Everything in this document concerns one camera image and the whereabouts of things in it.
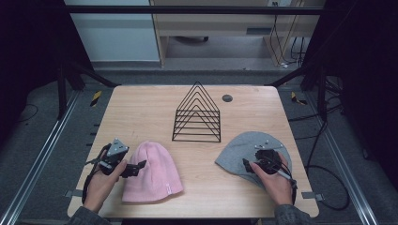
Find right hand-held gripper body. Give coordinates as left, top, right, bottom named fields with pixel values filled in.
left=252, top=139, right=285, bottom=175

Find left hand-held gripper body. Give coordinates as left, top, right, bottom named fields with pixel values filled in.
left=99, top=137, right=130, bottom=176

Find grey beanie hat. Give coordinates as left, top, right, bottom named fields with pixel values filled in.
left=214, top=130, right=293, bottom=190

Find pink knit beanie hat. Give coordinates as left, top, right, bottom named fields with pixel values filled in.
left=121, top=141, right=185, bottom=203

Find black wire triangle rack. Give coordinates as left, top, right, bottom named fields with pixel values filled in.
left=171, top=81, right=222, bottom=143

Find person's right hand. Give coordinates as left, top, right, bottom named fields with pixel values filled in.
left=249, top=154, right=294, bottom=206

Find person's left hand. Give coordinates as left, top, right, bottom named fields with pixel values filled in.
left=83, top=159, right=129, bottom=211

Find yellow black tape strip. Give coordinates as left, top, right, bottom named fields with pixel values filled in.
left=290, top=91, right=309, bottom=106
left=89, top=90, right=103, bottom=108

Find grey tape tab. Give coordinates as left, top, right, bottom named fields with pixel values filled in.
left=64, top=188, right=84, bottom=199
left=301, top=191, right=325, bottom=202

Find black metal stand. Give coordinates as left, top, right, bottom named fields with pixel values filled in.
left=269, top=64, right=329, bottom=122
left=55, top=58, right=118, bottom=120

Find white cabinet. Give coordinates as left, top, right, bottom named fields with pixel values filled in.
left=64, top=0, right=161, bottom=62

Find black curtain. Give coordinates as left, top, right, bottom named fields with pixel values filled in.
left=0, top=0, right=95, bottom=148
left=302, top=0, right=398, bottom=188

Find light wooden desk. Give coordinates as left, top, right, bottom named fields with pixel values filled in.
left=149, top=0, right=327, bottom=68

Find right hand-held gripper cable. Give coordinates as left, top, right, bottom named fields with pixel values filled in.
left=275, top=168, right=299, bottom=206

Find hand-held gripper cable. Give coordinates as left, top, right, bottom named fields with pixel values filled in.
left=275, top=168, right=299, bottom=206
left=81, top=142, right=113, bottom=204

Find left hand-held gripper cable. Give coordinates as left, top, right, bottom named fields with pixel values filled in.
left=81, top=142, right=113, bottom=204

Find aluminium floor rail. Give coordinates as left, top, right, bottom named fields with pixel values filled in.
left=304, top=90, right=380, bottom=225
left=0, top=90, right=81, bottom=225

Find long black floor cable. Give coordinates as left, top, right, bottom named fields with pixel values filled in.
left=287, top=102, right=351, bottom=211

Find thin black floor cable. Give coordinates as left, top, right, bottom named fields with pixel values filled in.
left=17, top=103, right=40, bottom=124

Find yellow cable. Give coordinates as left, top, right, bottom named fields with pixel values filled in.
left=269, top=0, right=305, bottom=67

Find black hanging cables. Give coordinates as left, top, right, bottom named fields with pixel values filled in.
left=290, top=37, right=307, bottom=62

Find black horizontal frame bar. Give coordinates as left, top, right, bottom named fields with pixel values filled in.
left=66, top=5, right=325, bottom=15

